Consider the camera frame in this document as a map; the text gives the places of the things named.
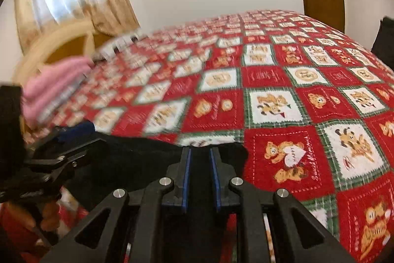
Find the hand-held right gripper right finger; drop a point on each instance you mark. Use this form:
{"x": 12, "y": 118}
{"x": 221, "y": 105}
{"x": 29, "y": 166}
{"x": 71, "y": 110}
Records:
{"x": 215, "y": 183}

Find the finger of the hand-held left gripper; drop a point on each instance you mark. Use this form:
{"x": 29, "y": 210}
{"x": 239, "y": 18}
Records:
{"x": 77, "y": 130}
{"x": 70, "y": 155}

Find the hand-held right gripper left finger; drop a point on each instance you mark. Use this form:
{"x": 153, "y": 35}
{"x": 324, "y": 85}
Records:
{"x": 185, "y": 183}

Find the black pants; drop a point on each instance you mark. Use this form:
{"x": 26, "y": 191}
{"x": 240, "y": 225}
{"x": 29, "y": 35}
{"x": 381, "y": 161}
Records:
{"x": 129, "y": 164}

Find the person's left hand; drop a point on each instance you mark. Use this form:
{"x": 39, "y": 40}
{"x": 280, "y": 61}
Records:
{"x": 50, "y": 215}

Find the pink folded blanket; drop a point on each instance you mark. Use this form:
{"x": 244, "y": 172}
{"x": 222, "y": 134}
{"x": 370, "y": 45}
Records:
{"x": 52, "y": 87}

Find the cream wooden headboard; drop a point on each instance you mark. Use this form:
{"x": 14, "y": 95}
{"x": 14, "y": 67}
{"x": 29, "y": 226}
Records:
{"x": 55, "y": 41}

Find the white patterned pillow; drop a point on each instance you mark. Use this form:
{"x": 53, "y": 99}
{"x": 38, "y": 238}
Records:
{"x": 120, "y": 45}

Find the red printed patchwork quilt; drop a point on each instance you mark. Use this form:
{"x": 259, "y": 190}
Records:
{"x": 277, "y": 81}

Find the black chair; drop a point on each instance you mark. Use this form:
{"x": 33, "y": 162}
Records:
{"x": 384, "y": 41}

